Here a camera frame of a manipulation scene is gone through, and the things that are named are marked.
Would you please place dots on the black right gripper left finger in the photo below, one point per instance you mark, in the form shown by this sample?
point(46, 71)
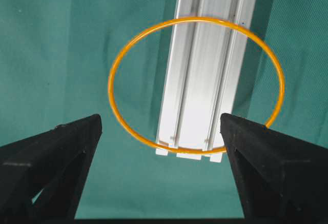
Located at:
point(43, 176)

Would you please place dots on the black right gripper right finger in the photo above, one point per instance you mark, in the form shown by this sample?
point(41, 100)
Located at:
point(278, 177)

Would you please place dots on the green table cloth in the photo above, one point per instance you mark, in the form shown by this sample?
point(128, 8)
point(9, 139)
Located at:
point(55, 60)

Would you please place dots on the aluminium extrusion rail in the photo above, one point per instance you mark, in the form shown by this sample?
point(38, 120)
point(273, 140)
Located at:
point(202, 74)

